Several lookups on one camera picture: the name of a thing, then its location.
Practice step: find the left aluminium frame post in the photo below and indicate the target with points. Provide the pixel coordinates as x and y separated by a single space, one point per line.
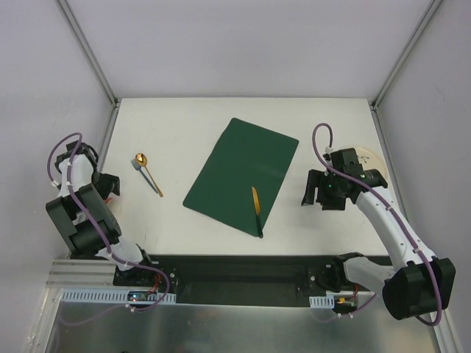
73 24

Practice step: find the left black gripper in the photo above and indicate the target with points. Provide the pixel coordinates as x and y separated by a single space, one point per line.
109 184

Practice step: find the white cable duct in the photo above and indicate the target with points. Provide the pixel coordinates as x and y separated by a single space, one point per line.
322 302
116 296

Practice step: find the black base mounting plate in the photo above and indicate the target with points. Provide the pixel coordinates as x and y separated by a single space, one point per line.
264 281

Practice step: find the gold knife black handle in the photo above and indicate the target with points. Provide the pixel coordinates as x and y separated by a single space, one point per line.
257 207

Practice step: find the cream and blue plate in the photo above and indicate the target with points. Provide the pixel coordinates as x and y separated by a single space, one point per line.
370 160

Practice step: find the left white cable duct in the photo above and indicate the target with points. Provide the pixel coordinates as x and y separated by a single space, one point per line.
116 296

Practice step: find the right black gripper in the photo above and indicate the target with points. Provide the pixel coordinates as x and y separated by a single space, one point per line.
321 189

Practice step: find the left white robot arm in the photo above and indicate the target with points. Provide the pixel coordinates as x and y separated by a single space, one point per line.
81 214

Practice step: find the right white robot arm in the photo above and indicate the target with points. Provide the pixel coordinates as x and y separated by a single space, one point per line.
417 282

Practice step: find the right white cable duct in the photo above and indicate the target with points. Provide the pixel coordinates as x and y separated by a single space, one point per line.
322 302

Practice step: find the gold spoon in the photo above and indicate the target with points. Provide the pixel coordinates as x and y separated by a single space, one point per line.
143 163

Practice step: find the right aluminium frame post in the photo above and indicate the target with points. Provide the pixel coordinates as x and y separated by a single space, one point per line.
419 30

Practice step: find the dark green placemat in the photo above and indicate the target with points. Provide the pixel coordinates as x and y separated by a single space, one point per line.
245 155

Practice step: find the blue fork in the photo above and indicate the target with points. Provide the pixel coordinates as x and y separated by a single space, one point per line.
138 168

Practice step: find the aluminium rail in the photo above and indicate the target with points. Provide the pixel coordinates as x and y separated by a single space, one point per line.
80 273

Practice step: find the aluminium frame post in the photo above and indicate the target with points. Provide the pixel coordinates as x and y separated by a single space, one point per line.
73 24
419 30

